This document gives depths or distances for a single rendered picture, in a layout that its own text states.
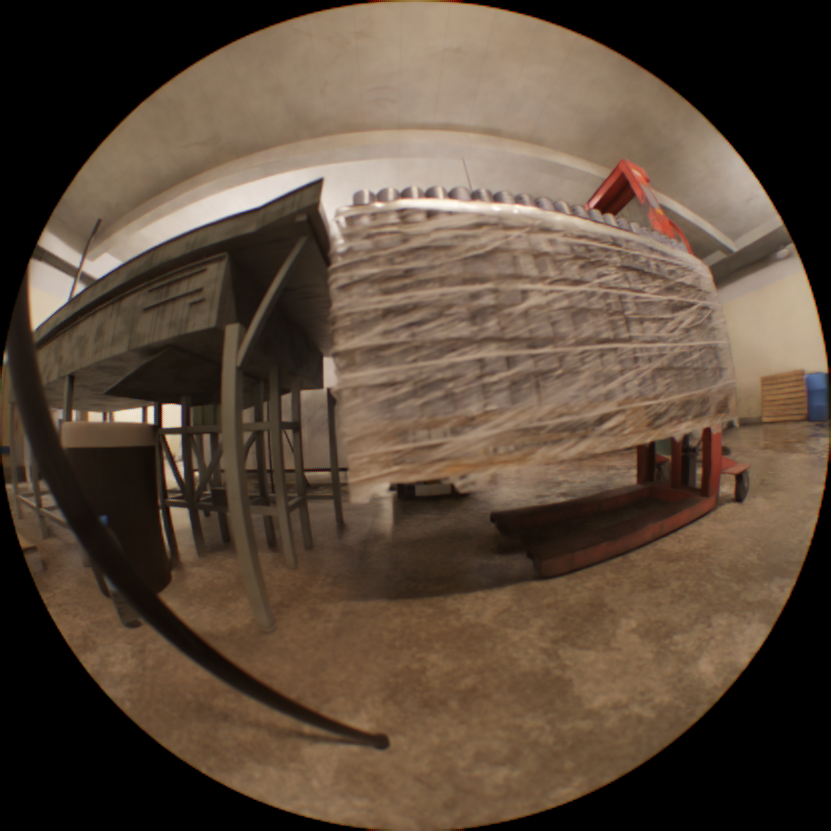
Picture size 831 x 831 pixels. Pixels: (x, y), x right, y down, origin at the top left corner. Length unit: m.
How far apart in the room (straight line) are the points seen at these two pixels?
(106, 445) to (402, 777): 1.04
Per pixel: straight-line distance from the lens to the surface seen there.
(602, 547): 1.10
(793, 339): 9.13
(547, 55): 4.74
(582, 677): 0.70
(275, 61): 4.58
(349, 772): 0.58
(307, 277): 1.06
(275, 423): 1.11
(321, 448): 3.40
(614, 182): 2.24
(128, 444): 1.04
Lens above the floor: 0.52
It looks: 3 degrees up
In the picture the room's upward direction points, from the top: 4 degrees counter-clockwise
